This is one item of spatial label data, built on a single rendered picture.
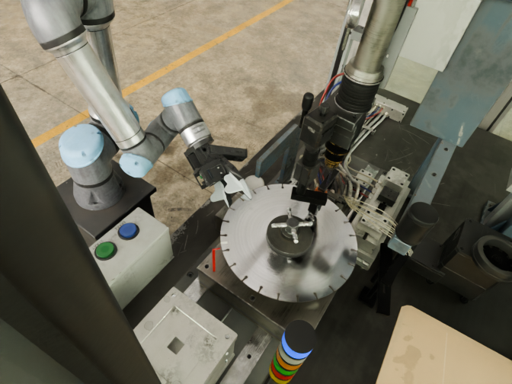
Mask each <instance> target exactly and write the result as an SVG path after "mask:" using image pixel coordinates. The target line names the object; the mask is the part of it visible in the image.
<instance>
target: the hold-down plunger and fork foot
mask: <svg viewBox="0 0 512 384"><path fill-rule="evenodd" d="M308 130H309V131H311V132H313V133H314V132H315V130H314V129H313V128H311V127H310V126H308ZM306 188H307V186H304V185H303V184H301V183H300V182H298V185H297V187H293V189H292V192H291V197H290V199H291V200H298V201H302V202H306V203H309V208H308V211H309V212H310V213H311V214H312V215H315V214H316V211H317V209H318V211H320V209H321V207H322V206H325V205H326V203H327V198H328V194H327V193H323V192H319V191H315V190H308V189H306Z"/></svg>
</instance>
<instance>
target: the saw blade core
mask: <svg viewBox="0 0 512 384"><path fill-rule="evenodd" d="M267 187H268V189H270V190H268V189H267ZM293 187H297V186H296V185H292V184H283V188H282V184H270V185H268V186H267V185H266V186H262V187H258V188H255V189H253V190H251V195H252V199H249V198H248V197H247V196H246V195H245V194H243V195H242V196H240V198H238V199H237V200H236V201H235V202H234V203H233V204H232V205H231V206H230V208H231V209H230V208H229V209H228V211H227V212H226V214H225V216H224V219H223V221H222V226H221V231H220V242H228V244H221V247H222V250H223V255H224V257H225V260H226V262H227V264H228V265H229V266H232V265H233V264H236V265H234V266H232V267H230V268H231V270H232V271H233V273H234V274H235V275H236V276H237V278H239V279H240V281H242V280H243V281H242V282H243V283H244V284H245V285H247V286H248V287H250V288H251V289H253V290H254V291H256V292H257V293H258V291H259V289H260V287H261V286H262V287H263V288H262V289H261V291H260V292H259V293H260V294H261V295H263V296H266V297H269V298H271V299H276V300H277V297H278V295H277V294H278V293H279V294H280V295H279V299H278V300H280V301H284V302H297V297H296V295H297V296H299V297H298V300H299V302H309V301H313V300H317V299H316V296H317V298H318V299H321V298H323V297H326V296H328V295H330V294H332V293H333V292H334V291H336V290H338V289H339V288H340V287H341V286H342V285H343V284H344V283H345V282H346V281H347V279H348V278H349V276H350V275H351V273H352V271H353V269H354V266H355V264H356V261H357V239H356V236H351V237H350V236H349V235H355V233H354V229H353V227H352V225H351V224H350V222H349V220H348V218H347V217H346V216H345V215H344V213H343V212H342V211H341V210H339V208H338V207H337V206H336V205H335V204H334V203H333V202H331V201H330V200H329V199H327V203H326V205H325V206H322V207H321V209H320V211H318V212H317V213H316V214H315V215H312V214H311V213H310V212H309V211H308V208H309V203H306V202H302V201H298V200H291V199H290V197H291V192H292V189H293ZM253 191H254V192H255V193H256V194H254V192H253ZM243 200H244V201H243ZM288 207H290V208H291V211H292V215H293V216H298V217H299V218H301V219H303V220H304V221H306V222H313V225H312V226H310V228H311V230H312V234H313V239H312V244H311V245H310V247H309V249H308V250H307V251H306V252H304V253H302V254H300V255H296V256H288V255H284V254H281V253H279V252H277V251H275V250H274V249H273V248H272V247H271V246H270V244H269V242H268V240H267V227H268V225H269V223H270V221H271V220H272V219H274V218H276V217H278V216H282V215H288V213H287V210H286V209H287V208H288ZM232 209H233V210H232ZM335 210H338V211H337V212H335ZM225 221H226V222H225ZM228 221H229V222H228ZM344 222H345V223H344ZM224 235H227V236H224ZM227 249H229V251H226V250H227ZM351 249H353V250H354V251H351ZM348 263H350V264H352V265H353V266H352V265H350V264H348ZM341 276H343V277H341ZM245 277H247V278H246V279H245V280H244V278H245ZM344 278H345V279H346V280H345V279H344ZM329 286H331V288H332V289H331V288H330V287H329ZM333 290H334V291H333ZM314 293H316V296H315V294H314Z"/></svg>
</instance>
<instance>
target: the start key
mask: <svg viewBox="0 0 512 384"><path fill-rule="evenodd" d="M114 251H115V248H114V246H113V244H111V243H110V242H103V243H101V244H99V246H98V247H97V249H96V253H97V255H98V257H100V258H108V257H110V256H111V255H112V254H113V253H114Z"/></svg>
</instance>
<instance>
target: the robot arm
mask: <svg viewBox="0 0 512 384"><path fill-rule="evenodd" d="M20 1H21V7H22V10H23V12H24V16H25V18H26V21H27V24H28V26H29V28H30V30H31V32H32V34H33V35H34V37H35V38H36V40H37V42H38V43H39V44H40V45H41V47H42V48H43V50H44V51H45V52H48V53H52V54H53V55H54V56H55V58H56V59H57V61H58V62H59V64H60V65H61V66H62V68H63V69H64V71H65V72H66V74H67V75H68V77H70V79H71V80H72V82H73V84H74V85H75V86H76V88H77V89H78V90H79V92H80V93H81V95H82V96H83V98H84V99H85V100H86V102H87V103H88V112H89V116H90V119H91V120H90V122H89V123H88V124H79V125H77V127H74V126H73V127H71V128H69V129H67V130H66V131H65V132H64V133H63V134H62V136H61V137H60V139H59V150H60V155H61V157H62V160H63V161H64V162H65V164H66V167H67V168H68V170H69V173H70V175H71V176H72V180H73V195H74V198H75V200H76V202H77V204H78V205H79V206H81V207H82V208H84V209H87V210H104V209H107V208H109V207H111V206H113V205H114V204H116V203H117V202H118V201H120V199H121V198H122V197H123V195H124V191H125V187H124V184H123V180H122V178H121V177H120V176H119V175H118V173H116V172H115V170H113V168H112V165H111V162H110V161H111V159H112V158H113V157H114V156H115V155H116V154H117V153H118V152H119V151H120V150H121V151H122V153H123V155H122V156H121V158H120V167H121V168H122V169H123V170H124V171H125V172H126V173H127V174H128V175H130V176H132V177H135V178H141V177H143V176H145V175H146V174H147V172H148V171H149V170H150V169H151V168H152V167H153V165H154V164H155V163H156V161H157V160H158V158H159V157H160V156H161V154H162V153H163V152H164V151H165V150H166V149H167V147H168V146H169V144H170V143H171V141H172V140H173V139H174V138H175V137H176V135H177V134H180V135H181V138H182V139H183V141H184V143H185V145H186V147H188V148H189V149H187V150H186V152H184V155H185V157H186V158H187V160H188V162H189V163H190V166H191V167H192V169H193V170H194V173H193V175H194V177H195V178H196V180H197V182H198V184H199V185H200V187H201V189H204V188H206V187H211V186H213V185H214V187H215V191H214V193H213V194H212V195H211V197H210V199H211V201H212V202H215V201H218V200H225V202H226V204H227V206H228V207H229V208H230V206H231V205H232V198H231V196H230V194H231V193H235V192H238V191H241V190H242V191H243V192H244V193H245V195H246V196H247V197H248V198H249V199H252V195H251V191H250V189H249V187H248V185H247V184H246V182H245V180H244V179H243V177H242V175H241V174H240V172H239V171H238V169H237V168H236V167H235V166H234V165H233V164H232V163H231V162H229V161H228V160H230V161H235V162H243V161H244V160H245V159H246V158H247V157H248V150H247V149H242V148H234V147H228V146H217V145H210V144H211V143H212V142H214V139H213V138H212V136H211V132H210V131H209V129H208V127H207V126H206V124H205V122H204V120H203V118H202V117H201V115H200V113H199V111H198V109H197V108H196V106H195V104H194V102H193V99H191V97H190V95H189V94H188V93H187V91H186V89H184V88H174V89H171V90H170V91H168V92H166V93H165V94H164V95H163V96H162V99H161V102H162V104H163V107H164V108H165V109H164V110H163V111H162V112H161V113H160V114H159V115H158V116H157V117H156V118H155V119H154V120H153V121H152V122H151V123H150V124H149V125H148V127H147V128H146V130H145V131H143V129H142V127H141V126H140V125H139V116H138V114H137V112H136V111H135V110H133V106H132V105H130V104H129V103H128V102H127V101H126V100H125V99H123V95H122V91H121V86H120V77H119V72H118V68H117V60H116V55H115V50H114V42H113V37H112V33H111V28H110V23H111V22H112V21H113V20H114V18H115V10H114V2H113V0H20ZM199 176H200V178H201V179H202V178H203V179H204V181H203V182H201V183H202V184H203V185H202V186H201V184H200V182H199V181H198V179H197V177H199Z"/></svg>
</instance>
